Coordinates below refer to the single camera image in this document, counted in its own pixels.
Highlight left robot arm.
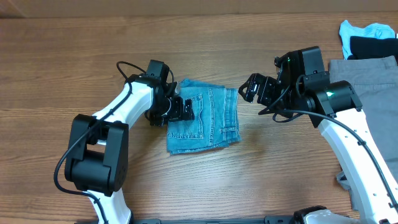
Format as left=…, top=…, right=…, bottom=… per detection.
left=53, top=60, right=195, bottom=223

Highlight light blue denim jeans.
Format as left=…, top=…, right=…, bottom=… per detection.
left=167, top=79, right=241, bottom=155

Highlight grey trousers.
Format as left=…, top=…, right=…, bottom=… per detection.
left=328, top=55, right=398, bottom=211

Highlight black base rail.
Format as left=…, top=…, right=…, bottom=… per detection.
left=131, top=215, right=294, bottom=224

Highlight black garment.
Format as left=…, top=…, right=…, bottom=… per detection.
left=348, top=36, right=397, bottom=60

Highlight light blue cloth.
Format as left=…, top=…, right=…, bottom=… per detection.
left=339, top=20, right=396, bottom=60

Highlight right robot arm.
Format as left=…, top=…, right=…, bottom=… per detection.
left=238, top=46, right=397, bottom=223

